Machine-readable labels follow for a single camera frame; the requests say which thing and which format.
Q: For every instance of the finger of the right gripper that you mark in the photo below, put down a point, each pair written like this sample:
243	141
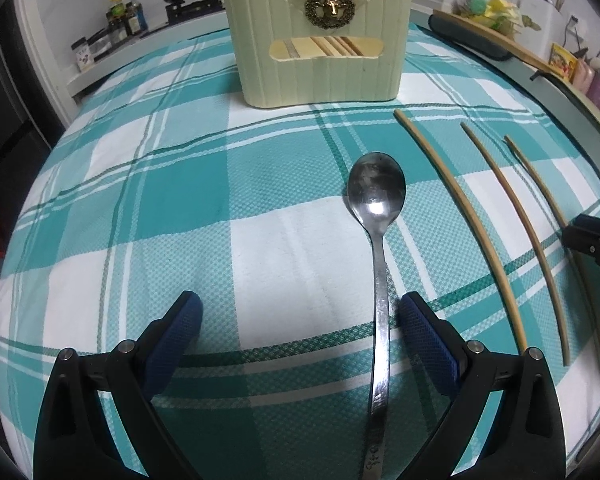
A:
582	234

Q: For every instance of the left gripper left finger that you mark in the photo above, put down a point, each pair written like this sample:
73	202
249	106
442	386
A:
73	439

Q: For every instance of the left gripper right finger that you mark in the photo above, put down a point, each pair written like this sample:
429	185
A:
526	438

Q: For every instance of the small steel spoon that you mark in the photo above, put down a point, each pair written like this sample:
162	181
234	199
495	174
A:
375	194

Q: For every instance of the yellow box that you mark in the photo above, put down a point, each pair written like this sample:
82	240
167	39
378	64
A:
562	62

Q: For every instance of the wooden cutting board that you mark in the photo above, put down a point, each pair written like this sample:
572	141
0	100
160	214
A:
471	35

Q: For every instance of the white utensil holder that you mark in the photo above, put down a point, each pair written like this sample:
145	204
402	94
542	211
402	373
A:
543	25

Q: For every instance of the bag of yellow green sponges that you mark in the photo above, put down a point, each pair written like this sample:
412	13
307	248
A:
502	16

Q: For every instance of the teal plaid tablecloth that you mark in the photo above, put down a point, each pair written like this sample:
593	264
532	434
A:
167	181

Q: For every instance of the dark refrigerator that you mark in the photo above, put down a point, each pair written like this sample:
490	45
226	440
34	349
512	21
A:
29	127

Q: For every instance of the cream utensil holder box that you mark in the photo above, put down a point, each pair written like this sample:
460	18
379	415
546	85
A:
296	52

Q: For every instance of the spice jar white label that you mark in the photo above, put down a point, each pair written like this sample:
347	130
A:
83	54

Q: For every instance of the condiment bottles group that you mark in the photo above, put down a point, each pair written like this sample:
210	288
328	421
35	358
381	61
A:
126	19

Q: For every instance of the black gas stove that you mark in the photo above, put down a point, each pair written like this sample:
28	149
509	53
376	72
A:
178	11

